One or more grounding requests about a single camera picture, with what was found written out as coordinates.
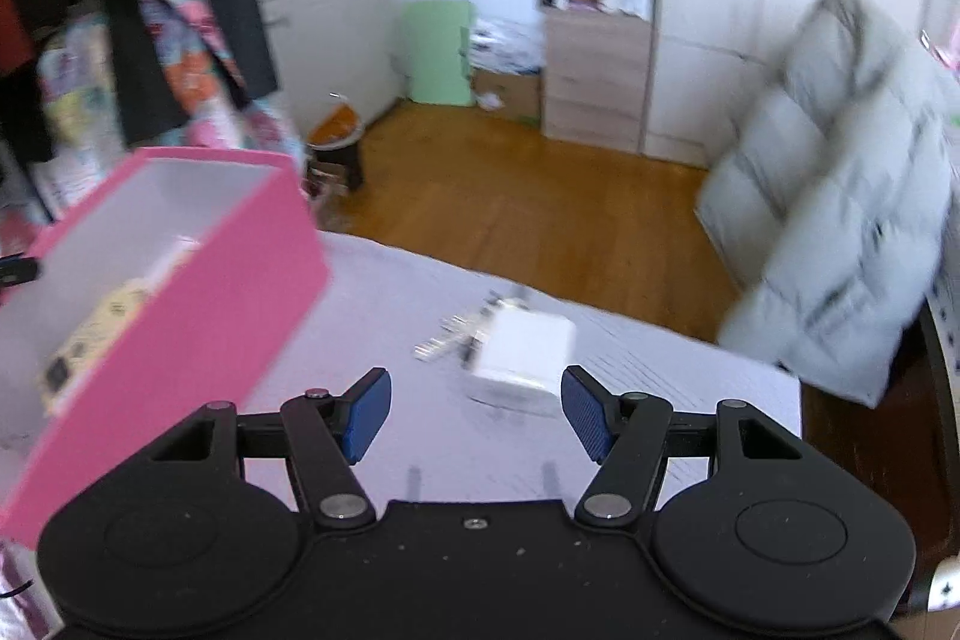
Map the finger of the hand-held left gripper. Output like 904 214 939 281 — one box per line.
0 256 40 287

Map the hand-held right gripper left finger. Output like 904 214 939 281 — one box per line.
139 366 393 531

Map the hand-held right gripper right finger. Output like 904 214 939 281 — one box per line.
561 364 807 530

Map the white charger block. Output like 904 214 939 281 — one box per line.
466 301 578 402

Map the cream remote control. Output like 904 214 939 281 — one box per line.
43 275 156 417

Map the pink cardboard box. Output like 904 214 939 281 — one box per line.
0 146 332 551

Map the pale striped tablecloth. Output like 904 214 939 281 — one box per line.
240 231 803 504

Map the floral blanket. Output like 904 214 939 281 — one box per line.
0 0 310 236

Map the red hanging garment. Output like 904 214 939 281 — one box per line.
0 0 36 73

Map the black trash bin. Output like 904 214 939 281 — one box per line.
304 95 370 200

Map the brown cardboard box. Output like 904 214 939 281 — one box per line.
469 66 544 125

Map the grey puffer jacket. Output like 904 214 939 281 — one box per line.
692 0 960 410

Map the wooden shelf cabinet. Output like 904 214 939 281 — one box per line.
531 0 662 157

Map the green folded board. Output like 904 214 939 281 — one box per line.
396 0 479 109

